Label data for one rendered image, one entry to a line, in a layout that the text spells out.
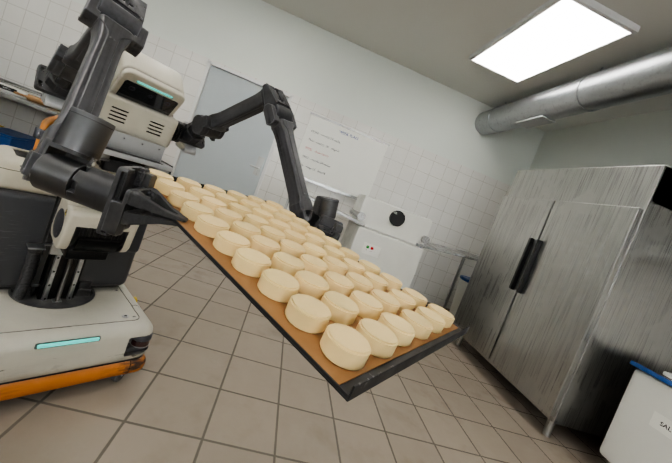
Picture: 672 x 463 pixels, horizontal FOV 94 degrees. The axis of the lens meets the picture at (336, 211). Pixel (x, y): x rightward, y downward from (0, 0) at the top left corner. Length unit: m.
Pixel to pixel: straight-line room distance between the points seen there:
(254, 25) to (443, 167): 3.07
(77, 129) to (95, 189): 0.09
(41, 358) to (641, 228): 3.26
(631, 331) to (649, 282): 0.36
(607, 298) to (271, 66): 4.04
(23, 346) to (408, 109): 4.20
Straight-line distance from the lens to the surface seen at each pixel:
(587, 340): 2.90
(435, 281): 4.89
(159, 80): 1.34
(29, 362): 1.58
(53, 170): 0.58
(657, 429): 2.90
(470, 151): 4.88
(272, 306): 0.37
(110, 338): 1.62
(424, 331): 0.49
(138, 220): 0.53
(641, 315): 3.13
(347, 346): 0.32
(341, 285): 0.47
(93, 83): 0.75
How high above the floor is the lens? 1.10
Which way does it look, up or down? 3 degrees down
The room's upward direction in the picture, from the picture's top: 21 degrees clockwise
